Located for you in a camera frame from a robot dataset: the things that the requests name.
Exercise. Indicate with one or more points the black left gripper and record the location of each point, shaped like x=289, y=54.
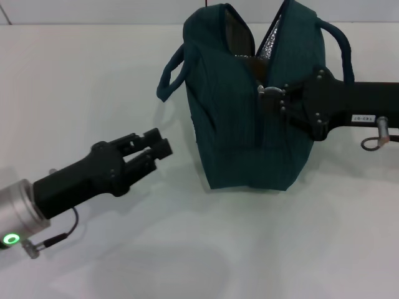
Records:
x=84, y=177

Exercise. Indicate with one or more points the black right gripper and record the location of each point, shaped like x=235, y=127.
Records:
x=343, y=102

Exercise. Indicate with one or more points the dark teal insulated lunch bag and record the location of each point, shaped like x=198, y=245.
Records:
x=230, y=130

